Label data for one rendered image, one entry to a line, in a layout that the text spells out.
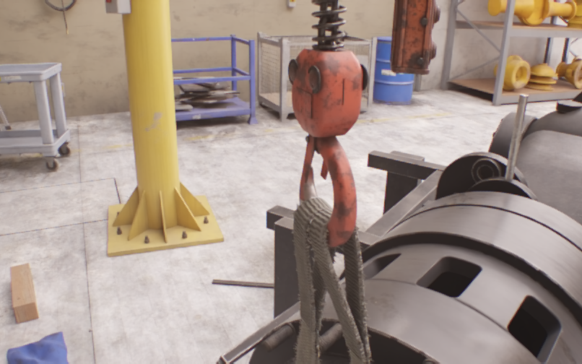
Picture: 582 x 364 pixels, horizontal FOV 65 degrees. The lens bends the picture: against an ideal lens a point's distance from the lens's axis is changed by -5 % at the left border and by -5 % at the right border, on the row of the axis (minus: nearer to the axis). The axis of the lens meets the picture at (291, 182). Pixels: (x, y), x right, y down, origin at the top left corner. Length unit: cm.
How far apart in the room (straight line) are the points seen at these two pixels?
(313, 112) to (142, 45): 254
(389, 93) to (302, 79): 652
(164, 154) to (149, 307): 96
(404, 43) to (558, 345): 44
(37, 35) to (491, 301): 598
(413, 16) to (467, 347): 40
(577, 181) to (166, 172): 231
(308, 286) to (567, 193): 103
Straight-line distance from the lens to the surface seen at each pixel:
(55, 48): 631
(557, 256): 84
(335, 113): 36
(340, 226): 37
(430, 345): 59
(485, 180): 103
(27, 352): 241
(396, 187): 279
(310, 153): 39
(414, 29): 63
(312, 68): 36
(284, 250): 190
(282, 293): 201
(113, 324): 248
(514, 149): 100
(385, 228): 190
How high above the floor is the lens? 148
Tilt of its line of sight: 22 degrees down
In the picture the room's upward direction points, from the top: 1 degrees clockwise
